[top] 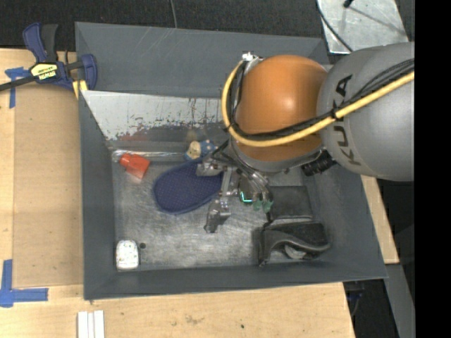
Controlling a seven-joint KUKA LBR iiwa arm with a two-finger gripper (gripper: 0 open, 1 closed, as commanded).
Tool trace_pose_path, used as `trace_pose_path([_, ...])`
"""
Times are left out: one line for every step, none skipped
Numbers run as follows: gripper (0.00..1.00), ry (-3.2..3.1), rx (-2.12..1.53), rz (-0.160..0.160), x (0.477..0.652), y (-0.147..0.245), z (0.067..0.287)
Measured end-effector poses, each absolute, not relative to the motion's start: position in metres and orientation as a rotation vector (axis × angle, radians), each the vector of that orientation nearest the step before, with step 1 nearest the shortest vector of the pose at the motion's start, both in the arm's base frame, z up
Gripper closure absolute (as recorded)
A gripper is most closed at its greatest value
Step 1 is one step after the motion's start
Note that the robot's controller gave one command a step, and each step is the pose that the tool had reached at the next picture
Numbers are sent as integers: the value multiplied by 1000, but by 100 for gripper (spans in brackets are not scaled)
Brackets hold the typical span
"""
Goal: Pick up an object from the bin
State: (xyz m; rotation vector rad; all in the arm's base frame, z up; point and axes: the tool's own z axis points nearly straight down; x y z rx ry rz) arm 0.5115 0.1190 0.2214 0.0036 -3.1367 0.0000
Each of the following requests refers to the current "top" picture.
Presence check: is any red-capped clear plastic bottle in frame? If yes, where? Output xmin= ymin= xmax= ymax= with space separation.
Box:
xmin=111 ymin=149 xmax=152 ymax=182

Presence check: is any dark blue slipper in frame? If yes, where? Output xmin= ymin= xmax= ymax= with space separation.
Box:
xmin=152 ymin=160 xmax=225 ymax=215

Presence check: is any blue and tan toy figure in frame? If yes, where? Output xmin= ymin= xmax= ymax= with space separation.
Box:
xmin=183 ymin=138 xmax=218 ymax=162

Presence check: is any small white box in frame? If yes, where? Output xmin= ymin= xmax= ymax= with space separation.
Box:
xmin=116 ymin=239 xmax=140 ymax=271

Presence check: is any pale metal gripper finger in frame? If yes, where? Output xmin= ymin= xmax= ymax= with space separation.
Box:
xmin=195 ymin=156 xmax=227 ymax=177
xmin=204 ymin=197 xmax=233 ymax=234

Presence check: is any grey metal bin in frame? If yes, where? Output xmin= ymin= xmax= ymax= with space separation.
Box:
xmin=74 ymin=21 xmax=389 ymax=301

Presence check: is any black shoe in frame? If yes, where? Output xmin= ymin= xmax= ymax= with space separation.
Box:
xmin=254 ymin=220 xmax=332 ymax=268

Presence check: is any black cylinder on white bracket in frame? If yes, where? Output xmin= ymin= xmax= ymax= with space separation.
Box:
xmin=300 ymin=150 xmax=335 ymax=177

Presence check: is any pale wood board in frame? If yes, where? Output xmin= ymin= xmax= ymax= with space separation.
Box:
xmin=11 ymin=82 xmax=86 ymax=289

